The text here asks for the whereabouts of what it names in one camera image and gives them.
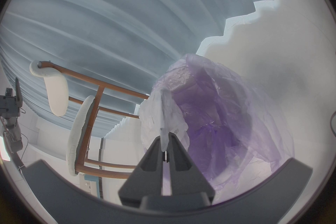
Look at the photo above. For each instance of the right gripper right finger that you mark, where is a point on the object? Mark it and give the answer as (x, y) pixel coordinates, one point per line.
(191, 181)

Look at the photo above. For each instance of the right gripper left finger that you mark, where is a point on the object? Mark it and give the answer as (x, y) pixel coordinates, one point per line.
(136, 183)

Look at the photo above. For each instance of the clear plastic wrapper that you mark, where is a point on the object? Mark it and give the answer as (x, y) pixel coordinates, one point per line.
(157, 118)

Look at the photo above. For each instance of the purple plastic bag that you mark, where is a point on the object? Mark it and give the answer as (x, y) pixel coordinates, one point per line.
(223, 112)

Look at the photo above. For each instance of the white cushioned wooden chair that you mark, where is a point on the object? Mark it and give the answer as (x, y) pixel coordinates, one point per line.
(57, 94)

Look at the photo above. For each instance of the blue-grey curtain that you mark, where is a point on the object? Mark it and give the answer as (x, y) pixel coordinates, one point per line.
(118, 20)

